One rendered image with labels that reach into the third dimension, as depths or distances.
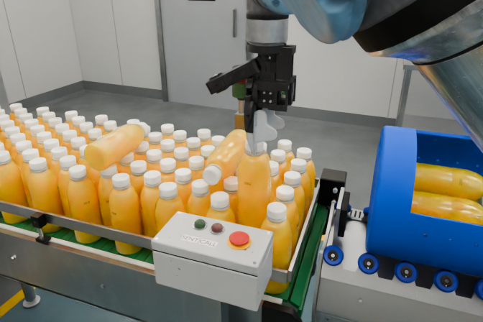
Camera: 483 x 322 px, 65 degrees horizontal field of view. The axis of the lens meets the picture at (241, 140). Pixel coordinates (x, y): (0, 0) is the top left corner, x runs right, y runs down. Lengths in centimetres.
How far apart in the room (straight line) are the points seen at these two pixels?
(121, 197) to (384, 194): 57
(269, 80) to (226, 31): 379
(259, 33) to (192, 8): 399
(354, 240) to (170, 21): 411
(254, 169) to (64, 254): 57
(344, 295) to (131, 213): 52
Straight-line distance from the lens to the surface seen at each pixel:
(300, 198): 91
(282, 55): 68
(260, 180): 77
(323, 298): 94
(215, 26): 454
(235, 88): 125
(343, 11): 17
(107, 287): 108
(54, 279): 119
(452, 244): 82
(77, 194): 100
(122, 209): 93
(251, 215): 81
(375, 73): 420
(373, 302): 94
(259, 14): 67
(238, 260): 65
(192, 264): 70
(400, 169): 78
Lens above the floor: 153
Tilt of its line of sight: 24 degrees down
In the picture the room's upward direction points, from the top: straight up
